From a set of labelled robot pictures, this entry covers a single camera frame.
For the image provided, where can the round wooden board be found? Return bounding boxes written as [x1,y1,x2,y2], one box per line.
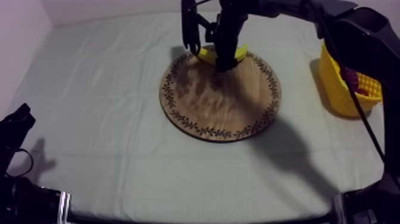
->
[158,46,282,144]

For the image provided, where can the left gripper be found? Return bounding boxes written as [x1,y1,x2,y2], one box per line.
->
[0,103,37,176]

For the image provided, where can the purple toy grapes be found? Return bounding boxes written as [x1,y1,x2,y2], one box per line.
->
[341,67,360,92]

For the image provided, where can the yellow plastic basket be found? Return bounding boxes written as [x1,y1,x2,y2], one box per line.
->
[317,42,384,119]

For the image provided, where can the yellow toy banana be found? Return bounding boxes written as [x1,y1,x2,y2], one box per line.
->
[196,43,249,66]

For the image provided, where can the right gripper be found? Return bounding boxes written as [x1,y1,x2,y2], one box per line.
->
[181,0,260,73]

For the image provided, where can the black cable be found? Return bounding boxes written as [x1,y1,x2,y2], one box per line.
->
[307,0,387,164]
[5,148,35,178]

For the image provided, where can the silver metal bar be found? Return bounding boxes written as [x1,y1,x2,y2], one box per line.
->
[57,191,71,224]

